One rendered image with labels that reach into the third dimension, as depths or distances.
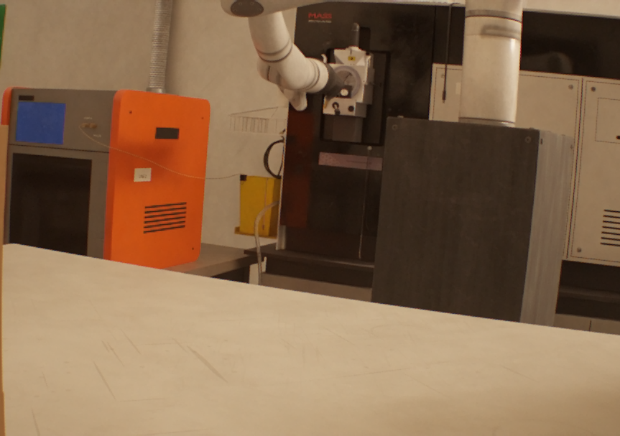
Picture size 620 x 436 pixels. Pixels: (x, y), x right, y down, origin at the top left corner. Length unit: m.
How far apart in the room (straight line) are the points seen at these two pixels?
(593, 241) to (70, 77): 2.78
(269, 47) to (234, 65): 2.09
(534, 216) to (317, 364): 0.64
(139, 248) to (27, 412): 1.48
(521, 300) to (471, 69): 0.36
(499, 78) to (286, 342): 0.72
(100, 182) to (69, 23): 2.37
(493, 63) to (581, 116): 0.85
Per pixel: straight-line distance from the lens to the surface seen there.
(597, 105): 2.10
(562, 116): 2.10
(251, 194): 2.33
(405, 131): 1.23
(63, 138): 1.91
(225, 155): 3.62
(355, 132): 2.13
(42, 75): 4.22
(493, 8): 1.28
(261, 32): 1.52
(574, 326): 2.06
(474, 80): 1.27
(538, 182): 1.18
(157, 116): 1.94
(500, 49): 1.27
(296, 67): 1.62
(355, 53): 2.15
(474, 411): 0.52
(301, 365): 0.59
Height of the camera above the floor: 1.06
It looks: 6 degrees down
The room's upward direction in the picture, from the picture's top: 5 degrees clockwise
